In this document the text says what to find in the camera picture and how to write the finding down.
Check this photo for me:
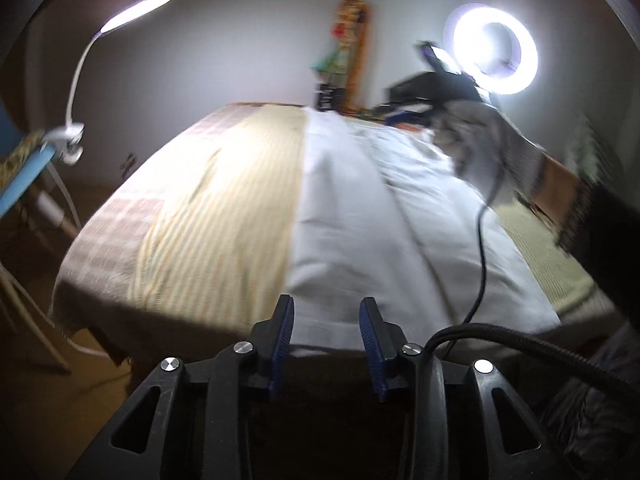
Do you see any black corrugated hose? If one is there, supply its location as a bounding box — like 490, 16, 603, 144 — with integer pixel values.
422, 322, 640, 411

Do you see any brown cardboard box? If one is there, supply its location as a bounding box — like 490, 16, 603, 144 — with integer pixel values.
522, 154, 582, 226

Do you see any black device on tripod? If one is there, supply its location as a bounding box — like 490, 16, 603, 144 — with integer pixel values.
383, 41, 490, 110

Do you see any blue chair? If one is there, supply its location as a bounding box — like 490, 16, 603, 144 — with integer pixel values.
1, 103, 72, 373

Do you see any black thin cable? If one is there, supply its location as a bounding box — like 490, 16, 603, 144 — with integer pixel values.
439, 159, 507, 359

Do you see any yellow checked bed cover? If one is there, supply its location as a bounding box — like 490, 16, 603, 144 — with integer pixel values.
50, 105, 597, 356

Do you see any grey garment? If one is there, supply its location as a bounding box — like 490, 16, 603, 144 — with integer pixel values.
433, 100, 544, 203

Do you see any white cloth sheet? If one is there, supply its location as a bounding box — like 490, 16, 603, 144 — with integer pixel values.
285, 110, 560, 352

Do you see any colourful wall hanging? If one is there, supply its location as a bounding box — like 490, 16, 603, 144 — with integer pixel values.
312, 0, 371, 115

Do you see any white ring light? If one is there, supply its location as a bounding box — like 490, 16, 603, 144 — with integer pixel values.
444, 3, 539, 96

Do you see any white clip-on desk lamp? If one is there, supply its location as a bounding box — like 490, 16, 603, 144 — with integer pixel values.
41, 0, 179, 166

